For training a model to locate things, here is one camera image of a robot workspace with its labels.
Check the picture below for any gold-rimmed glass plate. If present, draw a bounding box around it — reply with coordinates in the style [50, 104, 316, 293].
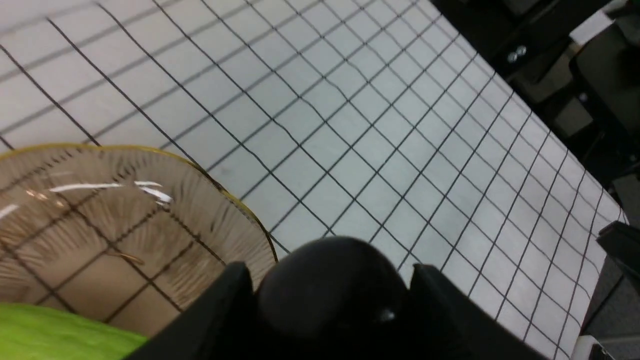
[0, 143, 278, 338]

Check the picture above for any white grid tablecloth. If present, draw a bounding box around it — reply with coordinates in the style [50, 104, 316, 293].
[1, 0, 626, 360]

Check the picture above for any dark purple toy eggplant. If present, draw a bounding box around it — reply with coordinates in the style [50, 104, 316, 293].
[256, 236, 408, 342]

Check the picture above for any green toy cucumber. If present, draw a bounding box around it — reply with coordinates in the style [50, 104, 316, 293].
[0, 302, 147, 360]

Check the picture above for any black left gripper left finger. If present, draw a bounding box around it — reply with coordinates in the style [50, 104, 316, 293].
[126, 262, 256, 360]

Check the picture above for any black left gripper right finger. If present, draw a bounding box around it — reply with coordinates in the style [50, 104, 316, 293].
[407, 264, 546, 360]

